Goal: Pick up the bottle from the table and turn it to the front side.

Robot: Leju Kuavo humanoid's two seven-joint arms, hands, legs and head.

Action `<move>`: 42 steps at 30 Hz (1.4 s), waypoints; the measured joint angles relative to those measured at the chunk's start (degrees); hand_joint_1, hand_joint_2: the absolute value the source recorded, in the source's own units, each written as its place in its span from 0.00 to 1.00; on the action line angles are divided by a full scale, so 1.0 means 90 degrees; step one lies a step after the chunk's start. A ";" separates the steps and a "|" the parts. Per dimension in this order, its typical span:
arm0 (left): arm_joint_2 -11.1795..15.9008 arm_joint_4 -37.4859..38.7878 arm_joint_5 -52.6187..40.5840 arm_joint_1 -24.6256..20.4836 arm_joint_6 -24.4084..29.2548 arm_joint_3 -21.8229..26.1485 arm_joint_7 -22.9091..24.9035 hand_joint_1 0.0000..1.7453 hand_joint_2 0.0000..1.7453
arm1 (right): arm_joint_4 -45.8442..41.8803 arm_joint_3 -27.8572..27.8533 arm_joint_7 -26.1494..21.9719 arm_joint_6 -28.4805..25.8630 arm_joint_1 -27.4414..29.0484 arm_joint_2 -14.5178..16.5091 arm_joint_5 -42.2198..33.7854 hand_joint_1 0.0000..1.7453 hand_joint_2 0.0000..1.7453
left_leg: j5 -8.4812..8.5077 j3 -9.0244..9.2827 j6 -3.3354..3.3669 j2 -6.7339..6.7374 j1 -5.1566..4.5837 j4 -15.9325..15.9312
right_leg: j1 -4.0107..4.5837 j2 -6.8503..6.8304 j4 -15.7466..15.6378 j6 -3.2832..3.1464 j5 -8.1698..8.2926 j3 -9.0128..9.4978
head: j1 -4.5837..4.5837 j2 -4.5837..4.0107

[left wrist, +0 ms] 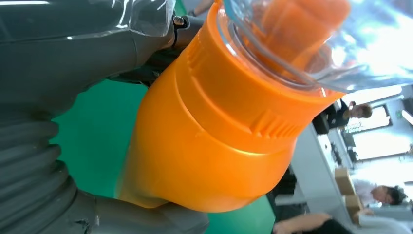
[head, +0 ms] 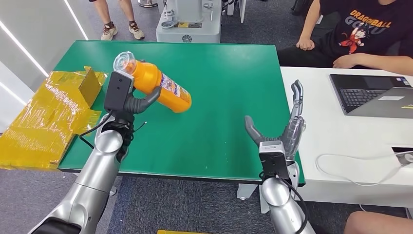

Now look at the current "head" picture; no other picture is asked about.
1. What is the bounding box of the grey machine pedestal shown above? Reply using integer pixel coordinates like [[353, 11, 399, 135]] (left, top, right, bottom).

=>
[[155, 0, 223, 44]]

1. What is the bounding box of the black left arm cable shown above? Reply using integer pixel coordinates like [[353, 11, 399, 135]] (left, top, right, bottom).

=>
[[79, 111, 113, 150]]

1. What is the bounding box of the white frame leg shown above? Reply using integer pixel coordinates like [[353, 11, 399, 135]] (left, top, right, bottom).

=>
[[227, 0, 246, 24]]

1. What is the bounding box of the flat yellow object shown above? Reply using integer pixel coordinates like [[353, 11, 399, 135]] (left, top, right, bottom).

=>
[[157, 230, 207, 234]]

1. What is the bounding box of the white cable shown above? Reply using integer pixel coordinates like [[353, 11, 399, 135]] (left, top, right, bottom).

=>
[[315, 153, 413, 187]]

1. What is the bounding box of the yellow taped cardboard box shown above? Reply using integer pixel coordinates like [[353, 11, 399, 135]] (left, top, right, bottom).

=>
[[0, 66, 109, 171]]

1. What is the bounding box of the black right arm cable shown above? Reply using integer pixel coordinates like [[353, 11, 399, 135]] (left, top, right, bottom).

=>
[[258, 171, 309, 234]]

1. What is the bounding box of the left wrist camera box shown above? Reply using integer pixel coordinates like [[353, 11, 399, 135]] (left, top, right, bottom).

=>
[[104, 71, 134, 112]]

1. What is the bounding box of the person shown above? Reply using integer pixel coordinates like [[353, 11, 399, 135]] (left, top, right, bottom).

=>
[[277, 0, 413, 77], [343, 211, 413, 234], [89, 0, 146, 41]]

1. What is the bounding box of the black and silver device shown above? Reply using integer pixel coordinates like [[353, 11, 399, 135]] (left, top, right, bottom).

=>
[[391, 147, 413, 166]]

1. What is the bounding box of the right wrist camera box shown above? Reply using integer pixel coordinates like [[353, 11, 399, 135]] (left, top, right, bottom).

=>
[[258, 141, 290, 180]]

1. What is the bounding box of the black bag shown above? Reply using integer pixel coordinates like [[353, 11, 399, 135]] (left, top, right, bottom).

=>
[[290, 0, 312, 17]]

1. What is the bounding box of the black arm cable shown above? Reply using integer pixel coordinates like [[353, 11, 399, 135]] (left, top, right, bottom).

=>
[[258, 171, 309, 234], [79, 111, 113, 150]]

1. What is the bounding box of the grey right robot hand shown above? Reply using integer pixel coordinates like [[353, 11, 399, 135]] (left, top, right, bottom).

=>
[[244, 79, 306, 162]]

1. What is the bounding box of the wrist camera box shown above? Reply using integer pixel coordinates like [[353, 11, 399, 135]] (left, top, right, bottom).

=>
[[104, 71, 134, 112], [258, 141, 290, 180]]

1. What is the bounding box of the white table foot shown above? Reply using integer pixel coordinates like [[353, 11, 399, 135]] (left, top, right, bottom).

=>
[[258, 193, 270, 215], [236, 183, 259, 201]]

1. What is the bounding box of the orange bottle with clear cap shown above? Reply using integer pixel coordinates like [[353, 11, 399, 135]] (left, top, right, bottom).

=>
[[113, 51, 192, 114]]

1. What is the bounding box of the grey laptop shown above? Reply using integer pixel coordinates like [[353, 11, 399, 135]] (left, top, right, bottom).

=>
[[329, 74, 413, 119]]

